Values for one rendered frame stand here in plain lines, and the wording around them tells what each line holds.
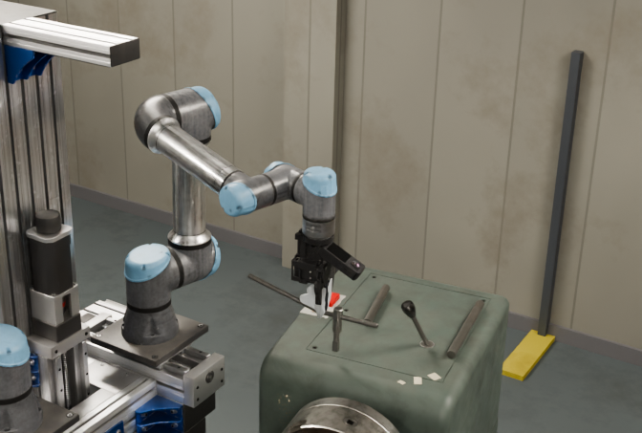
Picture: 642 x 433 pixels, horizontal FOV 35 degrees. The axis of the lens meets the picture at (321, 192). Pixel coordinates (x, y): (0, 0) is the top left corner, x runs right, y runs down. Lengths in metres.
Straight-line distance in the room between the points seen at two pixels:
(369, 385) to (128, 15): 3.92
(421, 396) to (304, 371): 0.29
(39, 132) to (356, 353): 0.92
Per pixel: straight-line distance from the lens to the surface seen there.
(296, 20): 5.20
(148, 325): 2.73
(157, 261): 2.67
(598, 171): 4.81
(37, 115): 2.50
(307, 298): 2.42
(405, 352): 2.54
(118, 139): 6.30
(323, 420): 2.33
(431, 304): 2.76
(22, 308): 2.62
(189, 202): 2.69
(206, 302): 5.36
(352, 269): 2.34
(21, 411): 2.44
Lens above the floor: 2.57
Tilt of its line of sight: 23 degrees down
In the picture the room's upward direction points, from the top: 2 degrees clockwise
